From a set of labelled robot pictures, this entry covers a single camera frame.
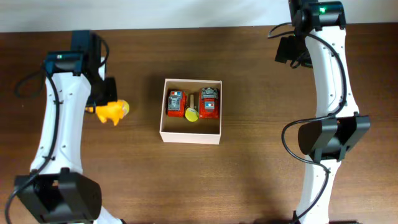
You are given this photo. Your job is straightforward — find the orange plastic toy animal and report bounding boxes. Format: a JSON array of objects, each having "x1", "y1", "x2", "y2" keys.
[{"x1": 85, "y1": 100, "x2": 123, "y2": 126}]

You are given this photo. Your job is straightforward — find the small red toy truck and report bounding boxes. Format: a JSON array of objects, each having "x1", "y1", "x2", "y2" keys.
[{"x1": 167, "y1": 90, "x2": 187, "y2": 117}]

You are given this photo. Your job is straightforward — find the yellow ball wooden stick toy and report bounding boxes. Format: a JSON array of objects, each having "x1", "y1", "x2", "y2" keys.
[{"x1": 185, "y1": 95, "x2": 199, "y2": 122}]

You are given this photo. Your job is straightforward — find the red toy car grey top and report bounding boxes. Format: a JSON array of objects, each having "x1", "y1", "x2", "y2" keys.
[{"x1": 199, "y1": 87, "x2": 220, "y2": 119}]

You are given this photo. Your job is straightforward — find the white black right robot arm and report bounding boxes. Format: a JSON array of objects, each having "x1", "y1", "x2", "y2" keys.
[{"x1": 275, "y1": 0, "x2": 371, "y2": 223}]

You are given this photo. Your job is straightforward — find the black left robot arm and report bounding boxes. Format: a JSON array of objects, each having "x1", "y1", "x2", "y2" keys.
[{"x1": 10, "y1": 50, "x2": 129, "y2": 223}]

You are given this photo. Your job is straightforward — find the yellow grey toy ball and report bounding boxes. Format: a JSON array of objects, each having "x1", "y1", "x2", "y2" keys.
[{"x1": 119, "y1": 100, "x2": 130, "y2": 117}]

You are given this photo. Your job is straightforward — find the pink open cardboard box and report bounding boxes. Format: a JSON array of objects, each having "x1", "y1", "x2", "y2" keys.
[{"x1": 159, "y1": 78, "x2": 223, "y2": 144}]

